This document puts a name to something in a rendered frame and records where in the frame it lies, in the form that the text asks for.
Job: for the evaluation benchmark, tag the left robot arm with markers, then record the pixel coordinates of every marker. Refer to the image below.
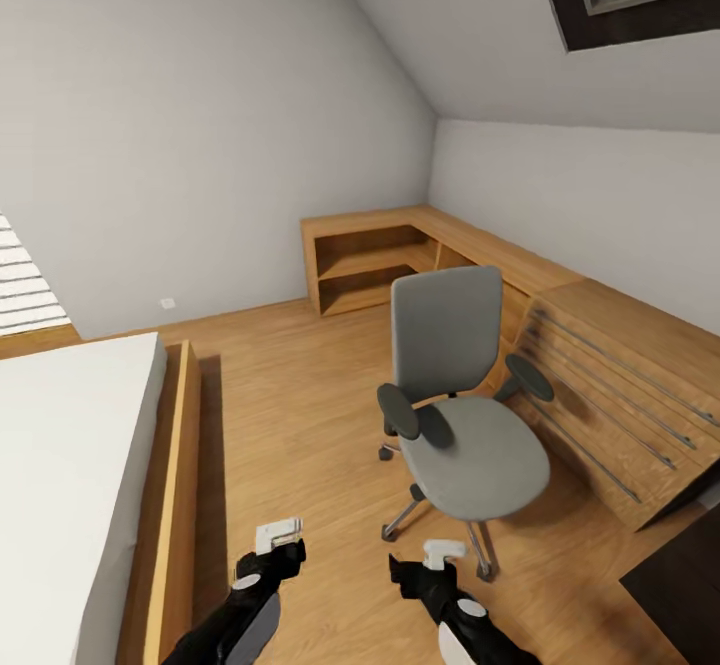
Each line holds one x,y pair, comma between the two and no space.
237,632

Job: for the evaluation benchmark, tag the swivel chair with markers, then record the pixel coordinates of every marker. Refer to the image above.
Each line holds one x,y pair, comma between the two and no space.
471,456

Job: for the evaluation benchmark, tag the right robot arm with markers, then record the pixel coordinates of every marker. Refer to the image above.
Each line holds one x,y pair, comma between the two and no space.
465,638

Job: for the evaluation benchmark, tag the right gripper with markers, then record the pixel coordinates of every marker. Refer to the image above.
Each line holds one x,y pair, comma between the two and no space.
417,581

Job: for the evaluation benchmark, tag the bookcase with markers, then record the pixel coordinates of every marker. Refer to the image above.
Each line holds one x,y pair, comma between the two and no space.
524,273
419,242
346,259

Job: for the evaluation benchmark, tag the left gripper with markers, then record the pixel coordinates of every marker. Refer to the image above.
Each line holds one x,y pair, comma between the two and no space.
285,559

